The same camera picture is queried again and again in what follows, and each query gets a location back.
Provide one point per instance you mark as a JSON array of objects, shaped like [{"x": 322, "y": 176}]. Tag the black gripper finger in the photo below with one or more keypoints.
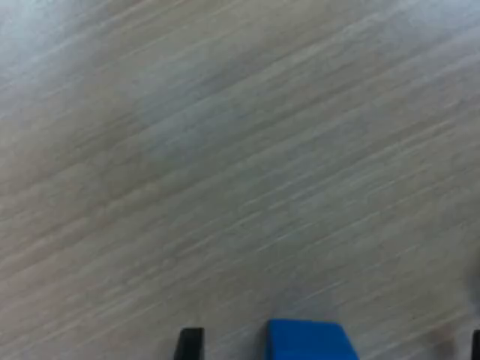
[
  {"x": 476, "y": 347},
  {"x": 190, "y": 345}
]

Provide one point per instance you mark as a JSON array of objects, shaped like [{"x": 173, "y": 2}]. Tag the blue cube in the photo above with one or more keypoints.
[{"x": 309, "y": 341}]

